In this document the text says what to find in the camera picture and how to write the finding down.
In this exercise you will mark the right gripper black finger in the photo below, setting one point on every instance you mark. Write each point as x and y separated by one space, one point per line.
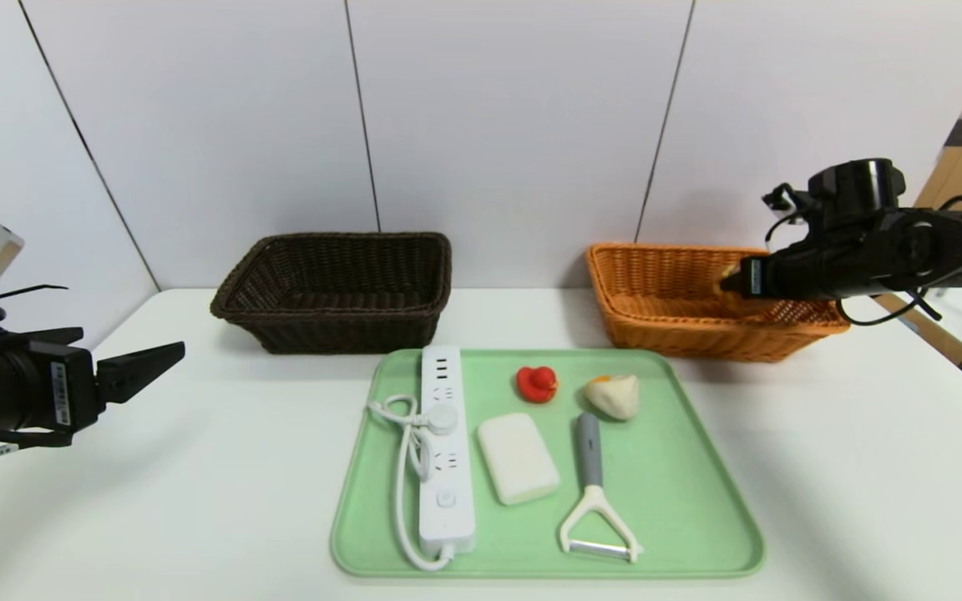
736 284

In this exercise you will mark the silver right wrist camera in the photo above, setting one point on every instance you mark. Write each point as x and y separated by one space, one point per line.
786 200

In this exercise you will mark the cream steamed bun toy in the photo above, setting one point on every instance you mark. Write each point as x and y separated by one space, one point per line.
615 399

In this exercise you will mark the red rubber duck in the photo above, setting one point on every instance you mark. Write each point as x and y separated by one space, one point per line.
536 386

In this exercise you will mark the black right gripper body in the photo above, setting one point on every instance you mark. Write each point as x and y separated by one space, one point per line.
753 276

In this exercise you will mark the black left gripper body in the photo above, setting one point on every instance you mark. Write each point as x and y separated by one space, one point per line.
68 388

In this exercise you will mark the dark brown wicker basket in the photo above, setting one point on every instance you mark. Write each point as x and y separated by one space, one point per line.
347 334

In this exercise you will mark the orange wicker basket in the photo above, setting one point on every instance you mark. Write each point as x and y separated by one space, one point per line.
681 342

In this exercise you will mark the white side table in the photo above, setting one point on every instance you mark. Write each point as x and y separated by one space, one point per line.
949 342

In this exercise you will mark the pink burger bun toy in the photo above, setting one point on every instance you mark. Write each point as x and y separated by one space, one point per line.
726 274

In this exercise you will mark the white soap bar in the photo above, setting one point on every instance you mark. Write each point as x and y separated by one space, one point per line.
518 457

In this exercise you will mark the light green plastic tray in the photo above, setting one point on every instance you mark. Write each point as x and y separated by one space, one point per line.
681 484

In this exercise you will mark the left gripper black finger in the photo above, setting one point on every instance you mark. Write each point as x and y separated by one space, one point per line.
59 335
130 371

